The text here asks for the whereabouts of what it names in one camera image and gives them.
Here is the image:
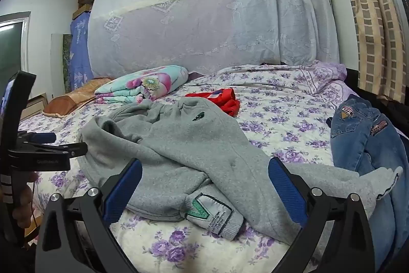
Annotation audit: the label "brown orange pillow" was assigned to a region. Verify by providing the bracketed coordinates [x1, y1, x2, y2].
[42, 78, 112, 118]

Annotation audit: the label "blue denim jeans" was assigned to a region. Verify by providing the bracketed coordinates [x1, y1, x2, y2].
[327, 94, 408, 269]

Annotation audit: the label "grey sweatpants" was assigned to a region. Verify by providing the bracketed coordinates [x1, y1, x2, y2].
[78, 98, 403, 244]

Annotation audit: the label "floral folded blanket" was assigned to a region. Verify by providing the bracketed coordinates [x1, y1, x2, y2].
[95, 65, 189, 104]

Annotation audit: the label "beige brick pattern curtain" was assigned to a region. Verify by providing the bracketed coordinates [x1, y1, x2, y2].
[350, 0, 406, 103]

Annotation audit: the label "window frame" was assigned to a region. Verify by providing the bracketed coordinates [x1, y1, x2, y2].
[0, 12, 30, 97]

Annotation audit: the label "blue printed bag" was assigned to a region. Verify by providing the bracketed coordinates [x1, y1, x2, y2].
[69, 12, 94, 90]

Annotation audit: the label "purple floral bed sheet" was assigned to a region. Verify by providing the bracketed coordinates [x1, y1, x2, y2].
[17, 59, 409, 273]

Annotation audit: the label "left hand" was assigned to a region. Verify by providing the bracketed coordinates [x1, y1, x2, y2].
[13, 185, 32, 229]

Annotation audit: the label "red folded garment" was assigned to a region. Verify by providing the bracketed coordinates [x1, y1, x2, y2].
[186, 88, 240, 117]

